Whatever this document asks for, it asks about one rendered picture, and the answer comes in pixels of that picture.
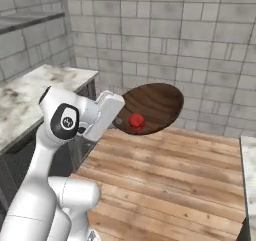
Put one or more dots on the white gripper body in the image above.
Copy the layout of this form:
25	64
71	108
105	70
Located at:
104	115

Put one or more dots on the brown wooden bowl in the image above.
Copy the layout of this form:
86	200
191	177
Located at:
156	105

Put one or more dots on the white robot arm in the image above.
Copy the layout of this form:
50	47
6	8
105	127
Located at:
36	171

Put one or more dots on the red bell pepper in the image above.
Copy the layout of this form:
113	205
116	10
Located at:
136	121

